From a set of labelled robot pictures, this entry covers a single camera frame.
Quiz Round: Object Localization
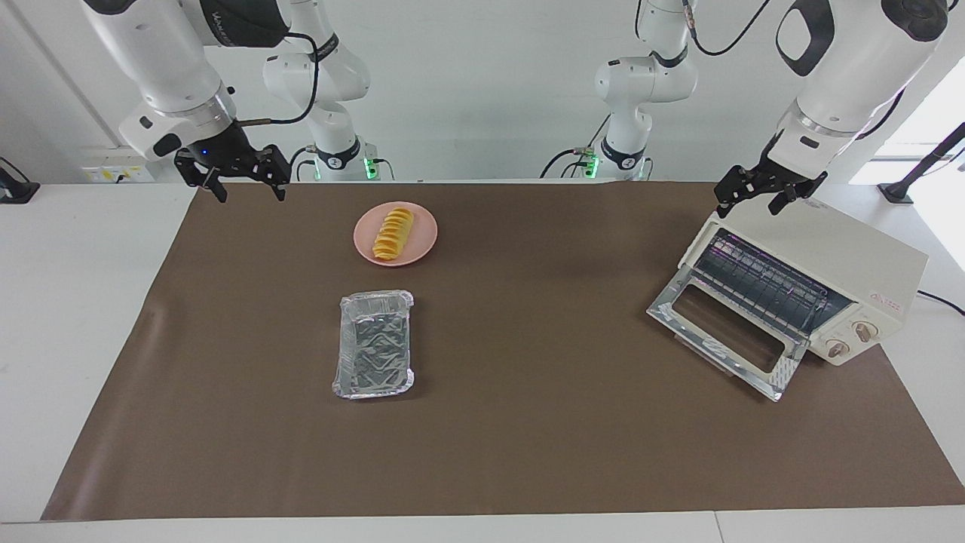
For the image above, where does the aluminium foil tray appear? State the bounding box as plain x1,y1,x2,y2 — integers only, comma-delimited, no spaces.
332,290,415,400

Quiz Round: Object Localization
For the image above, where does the white wall power socket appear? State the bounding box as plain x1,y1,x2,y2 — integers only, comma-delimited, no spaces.
81,147,159,184

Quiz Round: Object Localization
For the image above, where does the glass oven door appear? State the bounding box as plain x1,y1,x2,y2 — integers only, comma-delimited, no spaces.
647,273,809,402

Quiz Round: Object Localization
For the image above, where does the brown table mat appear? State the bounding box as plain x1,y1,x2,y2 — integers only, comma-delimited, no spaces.
41,181,965,521

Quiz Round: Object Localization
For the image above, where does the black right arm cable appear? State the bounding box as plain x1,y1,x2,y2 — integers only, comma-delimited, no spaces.
230,30,321,125

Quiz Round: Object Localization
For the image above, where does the pink round plate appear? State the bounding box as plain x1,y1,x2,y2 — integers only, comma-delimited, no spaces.
353,201,439,266

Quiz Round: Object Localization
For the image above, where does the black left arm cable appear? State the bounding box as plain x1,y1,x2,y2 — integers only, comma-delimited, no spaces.
682,0,774,57

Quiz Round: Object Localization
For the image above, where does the black oven power cord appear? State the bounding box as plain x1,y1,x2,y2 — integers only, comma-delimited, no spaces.
916,290,965,316

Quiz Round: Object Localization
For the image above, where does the black base cable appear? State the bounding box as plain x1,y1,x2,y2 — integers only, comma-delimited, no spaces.
539,113,611,180
285,147,317,183

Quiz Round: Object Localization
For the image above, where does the black camera stand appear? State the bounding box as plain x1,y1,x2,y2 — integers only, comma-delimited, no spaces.
878,123,965,204

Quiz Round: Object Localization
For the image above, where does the black clamp mount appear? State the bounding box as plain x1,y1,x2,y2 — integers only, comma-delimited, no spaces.
0,157,40,204

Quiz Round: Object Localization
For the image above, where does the cream toaster oven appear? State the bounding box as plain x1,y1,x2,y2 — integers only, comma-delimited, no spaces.
647,198,930,402

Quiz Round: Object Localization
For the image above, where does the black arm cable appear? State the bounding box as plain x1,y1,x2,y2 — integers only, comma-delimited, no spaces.
682,0,774,57
230,30,321,125

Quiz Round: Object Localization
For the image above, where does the yellow sliced bread loaf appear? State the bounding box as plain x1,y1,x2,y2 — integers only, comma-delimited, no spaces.
372,207,415,262

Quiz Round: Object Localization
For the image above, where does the metal oven rack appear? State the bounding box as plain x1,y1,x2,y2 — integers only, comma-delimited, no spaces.
694,230,853,340

